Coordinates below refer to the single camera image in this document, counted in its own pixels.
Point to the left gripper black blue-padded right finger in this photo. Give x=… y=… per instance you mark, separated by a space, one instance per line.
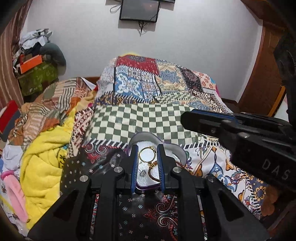
x=165 y=165

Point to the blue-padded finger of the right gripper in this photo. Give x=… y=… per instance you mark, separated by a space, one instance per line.
x=210 y=123

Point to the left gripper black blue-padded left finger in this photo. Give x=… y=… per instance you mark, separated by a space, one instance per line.
x=130 y=166

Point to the small silver earring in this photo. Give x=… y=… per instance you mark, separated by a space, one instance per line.
x=142 y=173

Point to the purple heart-shaped jewelry box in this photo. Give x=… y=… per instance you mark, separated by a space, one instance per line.
x=148 y=175

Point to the right hand on gripper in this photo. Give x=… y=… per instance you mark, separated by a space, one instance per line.
x=270 y=198

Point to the brown wooden wardrobe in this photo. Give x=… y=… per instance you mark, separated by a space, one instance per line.
x=264 y=90

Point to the colourful patchwork bedspread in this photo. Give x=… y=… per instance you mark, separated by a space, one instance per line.
x=140 y=94

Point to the yellow fleece blanket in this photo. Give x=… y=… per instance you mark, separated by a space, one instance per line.
x=43 y=161

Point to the striped brown patchwork cloth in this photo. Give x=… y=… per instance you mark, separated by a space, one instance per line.
x=49 y=109

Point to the green patterned covered stand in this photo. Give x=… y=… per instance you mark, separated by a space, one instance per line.
x=38 y=78

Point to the red box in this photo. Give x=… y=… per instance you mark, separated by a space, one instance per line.
x=9 y=112

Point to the striped brown curtain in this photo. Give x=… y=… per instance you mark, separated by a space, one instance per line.
x=13 y=16

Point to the orange box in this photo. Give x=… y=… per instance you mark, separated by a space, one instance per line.
x=31 y=63

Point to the grey white clothes pile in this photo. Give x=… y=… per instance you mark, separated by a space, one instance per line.
x=29 y=40

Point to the large wall-mounted black television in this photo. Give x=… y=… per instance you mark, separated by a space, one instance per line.
x=169 y=1

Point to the small wall-mounted black monitor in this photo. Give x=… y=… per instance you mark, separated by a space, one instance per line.
x=139 y=10

